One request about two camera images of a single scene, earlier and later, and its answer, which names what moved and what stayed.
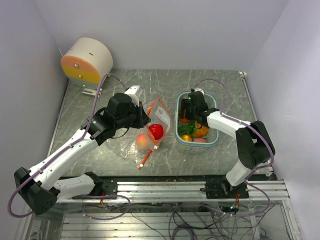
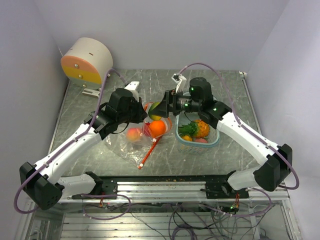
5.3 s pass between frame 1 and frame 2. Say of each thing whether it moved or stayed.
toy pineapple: stayed
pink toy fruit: stayed
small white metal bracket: stayed
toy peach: moved
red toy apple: moved
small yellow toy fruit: stayed
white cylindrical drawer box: stayed
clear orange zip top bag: stayed
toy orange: moved
